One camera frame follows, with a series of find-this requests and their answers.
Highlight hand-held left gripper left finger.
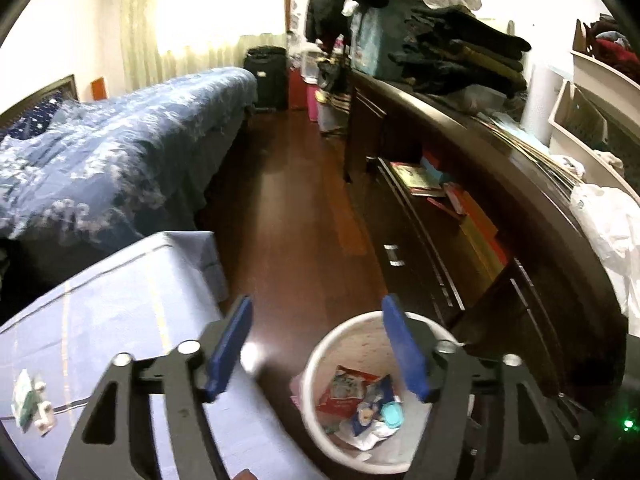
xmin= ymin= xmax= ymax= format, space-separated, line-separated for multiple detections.
xmin=55 ymin=294 xmax=253 ymax=480

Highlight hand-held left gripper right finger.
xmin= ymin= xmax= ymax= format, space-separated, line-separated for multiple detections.
xmin=381 ymin=294 xmax=581 ymax=480

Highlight blue white wrapper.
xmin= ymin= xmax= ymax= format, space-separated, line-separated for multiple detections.
xmin=352 ymin=375 xmax=396 ymax=436

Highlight white speckled waste bin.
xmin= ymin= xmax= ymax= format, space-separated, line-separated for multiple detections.
xmin=300 ymin=310 xmax=476 ymax=476

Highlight teal round cap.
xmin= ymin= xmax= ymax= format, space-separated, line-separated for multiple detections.
xmin=377 ymin=400 xmax=405 ymax=428

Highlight red snack packet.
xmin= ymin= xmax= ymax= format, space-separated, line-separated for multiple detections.
xmin=316 ymin=364 xmax=383 ymax=433

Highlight white tissue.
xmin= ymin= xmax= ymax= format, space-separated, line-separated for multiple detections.
xmin=337 ymin=420 xmax=396 ymax=453

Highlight green white packet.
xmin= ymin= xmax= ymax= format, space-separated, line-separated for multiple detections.
xmin=11 ymin=367 xmax=42 ymax=432

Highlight dark wooden cabinet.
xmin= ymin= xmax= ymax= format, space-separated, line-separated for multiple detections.
xmin=342 ymin=67 xmax=640 ymax=461

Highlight row of red books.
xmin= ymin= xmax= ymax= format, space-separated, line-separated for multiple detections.
xmin=442 ymin=182 xmax=508 ymax=281

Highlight red cover book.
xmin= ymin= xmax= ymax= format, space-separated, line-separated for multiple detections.
xmin=390 ymin=160 xmax=446 ymax=197

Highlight teal book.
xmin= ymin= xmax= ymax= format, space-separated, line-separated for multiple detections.
xmin=420 ymin=152 xmax=453 ymax=183

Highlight dark bed base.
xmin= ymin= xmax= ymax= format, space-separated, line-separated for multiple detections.
xmin=0 ymin=105 xmax=257 ymax=326

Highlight white plastic bag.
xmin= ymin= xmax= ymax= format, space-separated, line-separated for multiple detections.
xmin=570 ymin=182 xmax=640 ymax=318

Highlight bed with blue blanket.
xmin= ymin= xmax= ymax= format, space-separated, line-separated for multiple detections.
xmin=0 ymin=66 xmax=258 ymax=256

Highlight stack of papers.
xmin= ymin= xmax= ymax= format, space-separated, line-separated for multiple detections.
xmin=475 ymin=110 xmax=586 ymax=186

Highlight white basket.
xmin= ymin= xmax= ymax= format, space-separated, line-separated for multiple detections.
xmin=317 ymin=95 xmax=351 ymax=136

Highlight pink storage bin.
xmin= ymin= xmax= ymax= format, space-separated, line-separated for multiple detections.
xmin=306 ymin=84 xmax=323 ymax=122

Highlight red box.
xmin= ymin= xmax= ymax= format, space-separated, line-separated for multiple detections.
xmin=287 ymin=67 xmax=308 ymax=111

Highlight black suitcase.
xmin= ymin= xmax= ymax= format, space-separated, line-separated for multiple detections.
xmin=243 ymin=46 xmax=289 ymax=112

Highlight white paper roll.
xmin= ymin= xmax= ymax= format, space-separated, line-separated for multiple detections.
xmin=522 ymin=65 xmax=566 ymax=136

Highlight black handbag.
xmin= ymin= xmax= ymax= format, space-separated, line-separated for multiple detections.
xmin=316 ymin=57 xmax=351 ymax=93

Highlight clear plastic container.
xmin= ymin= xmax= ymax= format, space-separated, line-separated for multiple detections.
xmin=299 ymin=42 xmax=323 ymax=83

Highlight stack of folded dark clothes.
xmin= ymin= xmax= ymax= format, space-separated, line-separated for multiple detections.
xmin=387 ymin=5 xmax=533 ymax=98

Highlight starry blue pillow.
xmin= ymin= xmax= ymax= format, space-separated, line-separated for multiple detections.
xmin=0 ymin=95 xmax=66 ymax=141

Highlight light blue patterned package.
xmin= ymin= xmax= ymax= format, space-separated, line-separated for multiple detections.
xmin=350 ymin=7 xmax=406 ymax=76

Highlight dark wooden headboard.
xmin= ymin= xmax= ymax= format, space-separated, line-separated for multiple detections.
xmin=0 ymin=74 xmax=80 ymax=131

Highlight sheer window curtain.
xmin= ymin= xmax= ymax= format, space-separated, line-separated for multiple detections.
xmin=112 ymin=0 xmax=291 ymax=93

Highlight white shelf rack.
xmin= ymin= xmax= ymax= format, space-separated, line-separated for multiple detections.
xmin=547 ymin=20 xmax=640 ymax=201

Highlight red clothes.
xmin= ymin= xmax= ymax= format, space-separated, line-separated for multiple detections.
xmin=590 ymin=15 xmax=640 ymax=63

